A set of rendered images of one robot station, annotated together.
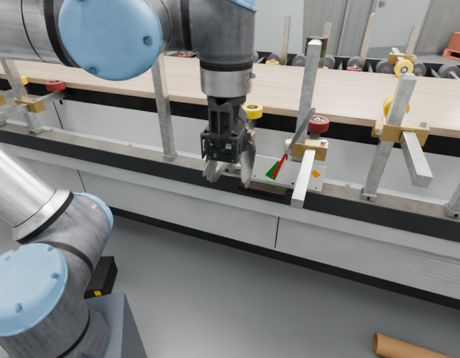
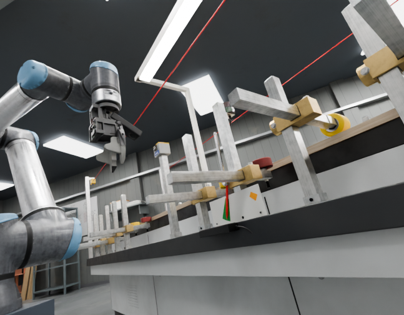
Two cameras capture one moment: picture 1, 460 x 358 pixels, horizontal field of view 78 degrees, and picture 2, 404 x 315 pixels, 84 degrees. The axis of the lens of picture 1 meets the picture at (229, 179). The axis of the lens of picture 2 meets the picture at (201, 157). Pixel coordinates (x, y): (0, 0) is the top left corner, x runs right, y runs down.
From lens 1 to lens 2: 0.82 m
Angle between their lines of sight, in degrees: 60
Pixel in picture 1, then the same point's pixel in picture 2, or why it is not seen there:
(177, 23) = (80, 85)
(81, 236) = (41, 223)
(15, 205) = (27, 204)
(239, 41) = (98, 78)
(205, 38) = (88, 85)
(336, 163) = not seen: hidden behind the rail
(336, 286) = not seen: outside the picture
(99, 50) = (22, 76)
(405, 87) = (269, 85)
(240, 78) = (100, 91)
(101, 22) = (24, 69)
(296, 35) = not seen: hidden behind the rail
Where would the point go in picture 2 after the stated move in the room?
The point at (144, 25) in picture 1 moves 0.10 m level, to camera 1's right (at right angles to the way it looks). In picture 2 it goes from (32, 64) to (49, 44)
